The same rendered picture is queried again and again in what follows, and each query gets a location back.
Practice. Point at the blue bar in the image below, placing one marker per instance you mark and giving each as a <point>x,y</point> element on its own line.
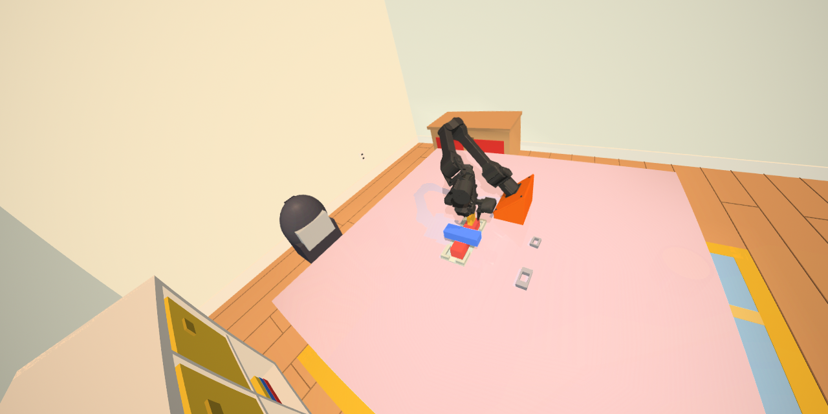
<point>462,234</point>

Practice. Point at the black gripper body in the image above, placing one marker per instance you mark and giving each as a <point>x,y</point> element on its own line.
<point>486,205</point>

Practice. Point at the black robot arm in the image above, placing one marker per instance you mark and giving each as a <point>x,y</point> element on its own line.
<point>464,182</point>

